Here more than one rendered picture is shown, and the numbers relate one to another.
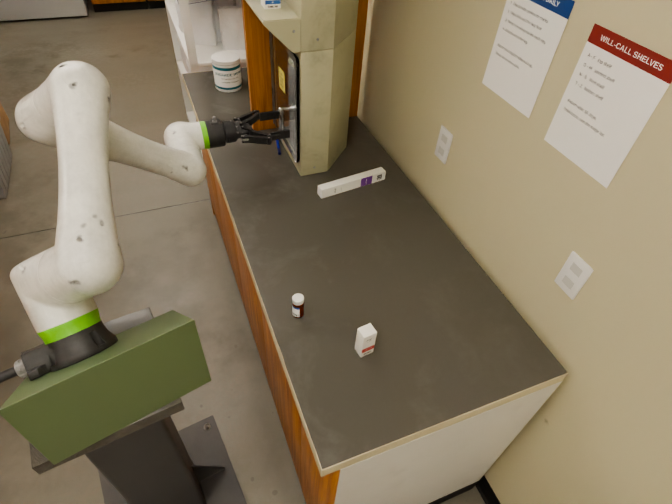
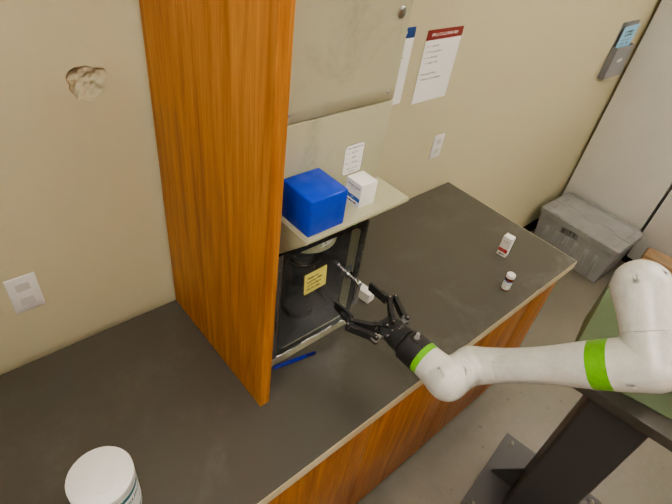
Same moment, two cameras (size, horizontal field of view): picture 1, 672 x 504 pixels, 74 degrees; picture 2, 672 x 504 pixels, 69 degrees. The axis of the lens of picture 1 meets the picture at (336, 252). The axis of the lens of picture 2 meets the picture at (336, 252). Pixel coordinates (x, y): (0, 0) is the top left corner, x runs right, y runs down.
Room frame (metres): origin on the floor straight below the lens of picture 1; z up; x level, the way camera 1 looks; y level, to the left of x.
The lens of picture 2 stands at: (1.89, 1.14, 2.14)
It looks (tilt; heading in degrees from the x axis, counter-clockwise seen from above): 40 degrees down; 248
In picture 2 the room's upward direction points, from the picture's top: 9 degrees clockwise
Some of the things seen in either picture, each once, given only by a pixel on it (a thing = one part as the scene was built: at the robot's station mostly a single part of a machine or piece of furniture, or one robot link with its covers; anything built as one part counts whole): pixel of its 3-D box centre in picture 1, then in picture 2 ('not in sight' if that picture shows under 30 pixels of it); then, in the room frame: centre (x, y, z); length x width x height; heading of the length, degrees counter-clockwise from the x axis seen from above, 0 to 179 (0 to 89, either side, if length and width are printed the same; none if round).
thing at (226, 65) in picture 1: (227, 71); (106, 491); (2.11, 0.59, 1.02); 0.13 x 0.13 x 0.15
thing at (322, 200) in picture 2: not in sight; (313, 201); (1.63, 0.32, 1.56); 0.10 x 0.10 x 0.09; 25
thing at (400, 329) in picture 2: (237, 130); (393, 331); (1.38, 0.38, 1.14); 0.09 x 0.08 x 0.07; 115
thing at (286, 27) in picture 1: (268, 19); (343, 222); (1.54, 0.28, 1.46); 0.32 x 0.12 x 0.10; 25
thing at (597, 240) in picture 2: not in sight; (582, 237); (-0.87, -0.98, 0.17); 0.60 x 0.42 x 0.33; 113
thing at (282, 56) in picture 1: (284, 96); (318, 290); (1.56, 0.23, 1.19); 0.30 x 0.01 x 0.40; 25
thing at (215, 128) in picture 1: (215, 132); (414, 348); (1.34, 0.44, 1.15); 0.09 x 0.06 x 0.12; 25
